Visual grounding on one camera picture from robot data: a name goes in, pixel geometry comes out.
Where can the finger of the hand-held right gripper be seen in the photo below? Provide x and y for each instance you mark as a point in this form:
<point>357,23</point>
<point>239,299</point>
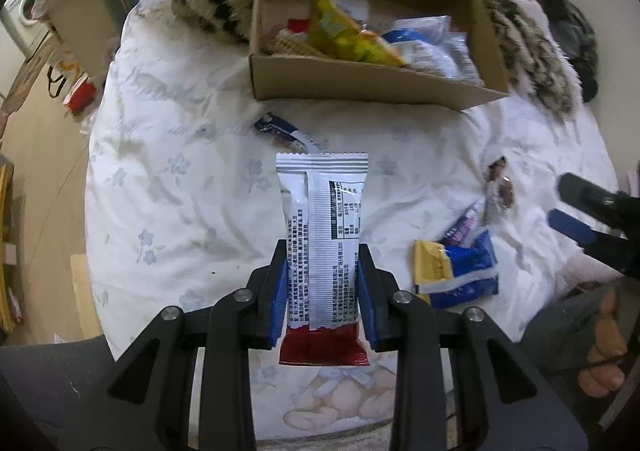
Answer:
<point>570,226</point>
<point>580,188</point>

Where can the large beige cardboard box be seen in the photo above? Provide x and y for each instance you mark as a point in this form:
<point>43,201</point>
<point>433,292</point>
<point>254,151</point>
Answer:
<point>85,16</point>

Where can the yellow wooden chair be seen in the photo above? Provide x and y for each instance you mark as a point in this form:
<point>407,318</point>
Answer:
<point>7,211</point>

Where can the dark blue white wrapper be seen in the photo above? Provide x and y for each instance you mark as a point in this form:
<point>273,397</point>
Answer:
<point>280,128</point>

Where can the blue yellow snack packet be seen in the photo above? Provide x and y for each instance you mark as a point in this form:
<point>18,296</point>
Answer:
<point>470,271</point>

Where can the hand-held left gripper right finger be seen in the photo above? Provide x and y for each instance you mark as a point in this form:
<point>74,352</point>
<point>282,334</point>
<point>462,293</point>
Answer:
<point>370,306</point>

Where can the red box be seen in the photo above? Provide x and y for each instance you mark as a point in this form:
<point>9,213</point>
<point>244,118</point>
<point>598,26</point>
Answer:
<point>80,96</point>

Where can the person's right hand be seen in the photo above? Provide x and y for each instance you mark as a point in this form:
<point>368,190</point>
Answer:
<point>600,346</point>

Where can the dark clothes pile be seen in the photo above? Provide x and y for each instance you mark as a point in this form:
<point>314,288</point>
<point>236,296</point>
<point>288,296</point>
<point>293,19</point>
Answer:
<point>575,31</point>

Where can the small brown candy packet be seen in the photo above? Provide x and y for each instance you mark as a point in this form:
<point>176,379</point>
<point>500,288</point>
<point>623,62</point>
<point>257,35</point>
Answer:
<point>500,186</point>

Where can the white yellow shopping bag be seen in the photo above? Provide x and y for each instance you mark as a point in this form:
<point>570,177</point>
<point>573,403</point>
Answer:
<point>62,81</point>

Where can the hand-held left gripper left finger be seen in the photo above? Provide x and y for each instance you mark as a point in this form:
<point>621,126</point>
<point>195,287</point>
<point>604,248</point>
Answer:
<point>277,301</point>

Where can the brown cardboard box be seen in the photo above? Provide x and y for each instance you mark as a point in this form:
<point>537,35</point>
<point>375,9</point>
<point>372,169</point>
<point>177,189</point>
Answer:
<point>360,78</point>

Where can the white washing machine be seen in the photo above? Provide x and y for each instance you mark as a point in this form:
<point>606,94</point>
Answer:
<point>22,11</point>

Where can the red white snack bar packet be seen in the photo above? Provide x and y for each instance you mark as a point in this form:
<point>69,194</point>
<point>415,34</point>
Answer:
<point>320,231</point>

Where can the brown patterned floor mat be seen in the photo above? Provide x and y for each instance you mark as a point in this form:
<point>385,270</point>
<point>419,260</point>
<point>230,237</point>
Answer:
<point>25,76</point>

